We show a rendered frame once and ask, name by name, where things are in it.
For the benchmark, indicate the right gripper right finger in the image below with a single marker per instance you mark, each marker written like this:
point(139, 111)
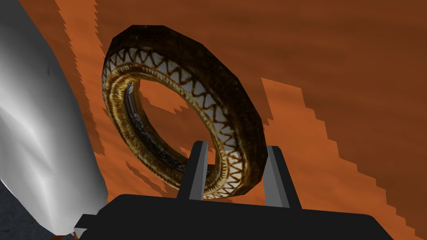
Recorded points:
point(276, 180)

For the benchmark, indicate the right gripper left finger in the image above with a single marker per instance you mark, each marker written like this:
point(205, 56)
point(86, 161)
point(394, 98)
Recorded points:
point(195, 173)

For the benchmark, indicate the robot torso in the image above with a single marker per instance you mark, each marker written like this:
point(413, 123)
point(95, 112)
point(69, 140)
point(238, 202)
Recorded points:
point(40, 133)

